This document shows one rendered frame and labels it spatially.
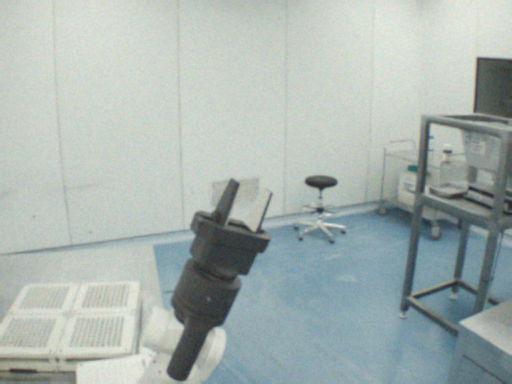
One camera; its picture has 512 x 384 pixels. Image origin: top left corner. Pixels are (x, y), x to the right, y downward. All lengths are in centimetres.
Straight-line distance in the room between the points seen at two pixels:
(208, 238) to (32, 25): 387
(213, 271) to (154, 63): 387
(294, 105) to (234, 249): 440
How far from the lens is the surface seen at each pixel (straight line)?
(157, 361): 77
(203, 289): 62
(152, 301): 185
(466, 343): 206
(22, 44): 434
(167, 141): 450
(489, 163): 281
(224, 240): 60
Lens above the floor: 178
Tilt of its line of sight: 16 degrees down
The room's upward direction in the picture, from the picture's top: straight up
